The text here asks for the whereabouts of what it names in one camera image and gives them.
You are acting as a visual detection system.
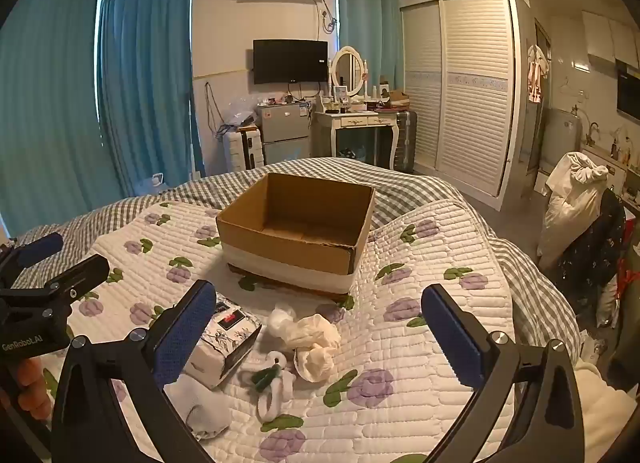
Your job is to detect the pink hanging garment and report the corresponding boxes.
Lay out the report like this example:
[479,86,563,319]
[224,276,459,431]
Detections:
[526,44,549,104]

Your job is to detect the black television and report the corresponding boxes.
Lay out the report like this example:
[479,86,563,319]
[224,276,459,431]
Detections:
[252,39,329,85]

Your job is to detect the white jacket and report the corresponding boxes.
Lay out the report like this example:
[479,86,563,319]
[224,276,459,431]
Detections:
[537,152,610,269]

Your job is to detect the black range hood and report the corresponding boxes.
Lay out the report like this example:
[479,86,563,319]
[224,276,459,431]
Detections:
[616,59,640,121]

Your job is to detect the white dressing table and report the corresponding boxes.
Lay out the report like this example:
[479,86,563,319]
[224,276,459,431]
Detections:
[312,108,401,171]

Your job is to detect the grey washing machine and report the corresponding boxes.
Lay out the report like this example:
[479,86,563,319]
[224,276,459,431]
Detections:
[542,106,583,179]

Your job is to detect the clear plastic bag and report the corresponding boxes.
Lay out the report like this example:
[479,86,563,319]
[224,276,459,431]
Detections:
[220,96,258,136]

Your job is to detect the grey mini fridge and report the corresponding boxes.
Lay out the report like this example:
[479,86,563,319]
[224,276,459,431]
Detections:
[256,103,312,165]

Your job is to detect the teal curtain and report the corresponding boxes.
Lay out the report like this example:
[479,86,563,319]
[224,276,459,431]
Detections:
[0,0,121,239]
[334,0,407,94]
[97,0,206,194]

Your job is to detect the white suitcase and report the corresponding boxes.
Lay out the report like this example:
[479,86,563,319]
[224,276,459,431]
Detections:
[223,127,265,173]

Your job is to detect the white green sock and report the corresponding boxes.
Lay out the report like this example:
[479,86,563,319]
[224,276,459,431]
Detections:
[242,350,296,421]

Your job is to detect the printed tissue pack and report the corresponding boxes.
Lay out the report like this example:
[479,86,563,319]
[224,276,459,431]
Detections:
[182,293,263,390]

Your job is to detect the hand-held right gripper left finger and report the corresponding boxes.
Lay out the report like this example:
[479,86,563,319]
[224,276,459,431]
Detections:
[51,279,218,463]

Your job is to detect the white louvred wardrobe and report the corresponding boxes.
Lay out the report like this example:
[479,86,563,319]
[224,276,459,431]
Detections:
[400,0,523,211]

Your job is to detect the white cloth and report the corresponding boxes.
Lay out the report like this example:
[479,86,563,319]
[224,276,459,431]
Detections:
[266,304,300,341]

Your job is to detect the cream cloth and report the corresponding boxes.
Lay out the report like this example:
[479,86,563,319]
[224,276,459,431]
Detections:
[295,314,342,384]

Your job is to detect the person's left hand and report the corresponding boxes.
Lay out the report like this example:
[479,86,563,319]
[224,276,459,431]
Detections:
[0,357,53,426]

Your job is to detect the red plastic bag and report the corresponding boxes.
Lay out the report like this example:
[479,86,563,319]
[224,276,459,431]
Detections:
[617,248,640,304]

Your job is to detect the brown cardboard box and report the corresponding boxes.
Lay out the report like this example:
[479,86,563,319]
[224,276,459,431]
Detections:
[216,172,377,303]

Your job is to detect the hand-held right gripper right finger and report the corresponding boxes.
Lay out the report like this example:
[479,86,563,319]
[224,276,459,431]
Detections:
[421,284,586,463]

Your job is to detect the dark floral garment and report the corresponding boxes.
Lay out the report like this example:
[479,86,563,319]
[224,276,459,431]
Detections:
[557,188,628,316]

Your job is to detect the oval white mirror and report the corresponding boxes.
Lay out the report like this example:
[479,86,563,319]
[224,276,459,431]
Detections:
[330,46,367,98]

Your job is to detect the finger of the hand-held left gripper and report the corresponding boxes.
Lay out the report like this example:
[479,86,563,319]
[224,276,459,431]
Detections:
[0,232,65,290]
[42,254,111,320]

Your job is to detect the dark suitcase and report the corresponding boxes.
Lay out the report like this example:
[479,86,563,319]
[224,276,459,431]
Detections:
[376,110,418,174]

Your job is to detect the floral white quilt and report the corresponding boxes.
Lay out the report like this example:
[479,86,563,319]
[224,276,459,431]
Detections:
[10,198,581,463]

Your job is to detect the white wall cabinets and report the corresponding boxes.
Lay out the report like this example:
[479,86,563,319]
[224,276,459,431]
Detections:
[581,10,640,69]

